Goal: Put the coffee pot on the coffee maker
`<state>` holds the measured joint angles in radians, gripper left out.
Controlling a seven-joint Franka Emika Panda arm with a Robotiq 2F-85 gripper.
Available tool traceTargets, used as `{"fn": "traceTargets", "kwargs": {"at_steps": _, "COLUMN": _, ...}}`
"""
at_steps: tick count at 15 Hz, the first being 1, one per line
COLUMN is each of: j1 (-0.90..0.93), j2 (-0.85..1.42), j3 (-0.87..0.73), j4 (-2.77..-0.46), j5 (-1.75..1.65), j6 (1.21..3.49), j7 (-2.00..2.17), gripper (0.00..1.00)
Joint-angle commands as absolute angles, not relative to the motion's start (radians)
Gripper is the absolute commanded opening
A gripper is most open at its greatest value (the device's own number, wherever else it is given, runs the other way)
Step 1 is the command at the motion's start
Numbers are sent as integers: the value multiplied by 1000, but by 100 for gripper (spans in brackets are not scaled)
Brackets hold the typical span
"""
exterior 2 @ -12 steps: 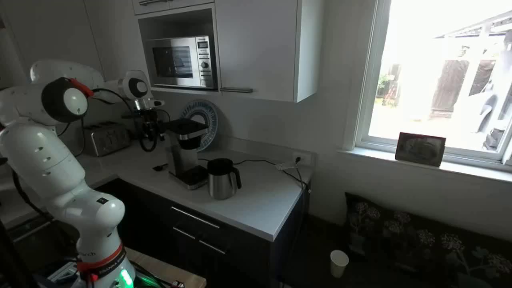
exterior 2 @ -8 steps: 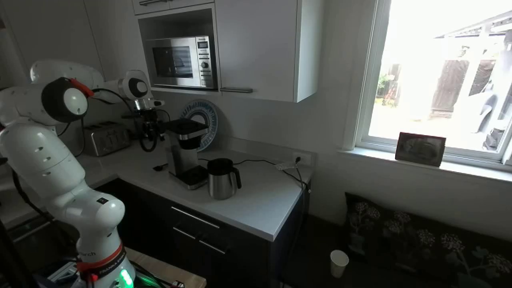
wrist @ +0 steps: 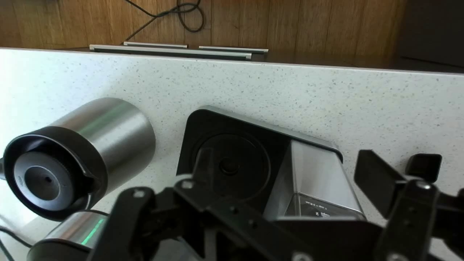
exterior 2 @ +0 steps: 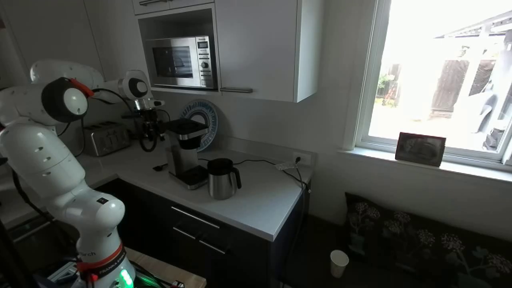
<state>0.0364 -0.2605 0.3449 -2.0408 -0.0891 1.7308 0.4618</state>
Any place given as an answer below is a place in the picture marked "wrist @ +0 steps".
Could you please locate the long silver drawer handle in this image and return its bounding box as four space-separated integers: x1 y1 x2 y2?
88 42 254 61

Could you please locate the stainless steel coffee pot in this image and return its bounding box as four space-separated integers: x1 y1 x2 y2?
0 95 157 261

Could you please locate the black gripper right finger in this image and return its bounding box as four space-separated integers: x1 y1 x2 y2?
354 149 464 261

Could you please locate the black steel coffee maker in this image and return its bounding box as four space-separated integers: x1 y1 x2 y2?
175 105 367 229

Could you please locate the short silver drawer handle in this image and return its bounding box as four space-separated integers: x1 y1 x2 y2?
122 40 189 49
197 43 270 55

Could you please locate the black floor cable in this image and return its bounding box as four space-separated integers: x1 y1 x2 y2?
123 0 206 43

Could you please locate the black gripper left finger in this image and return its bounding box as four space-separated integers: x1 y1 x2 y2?
88 178 310 261

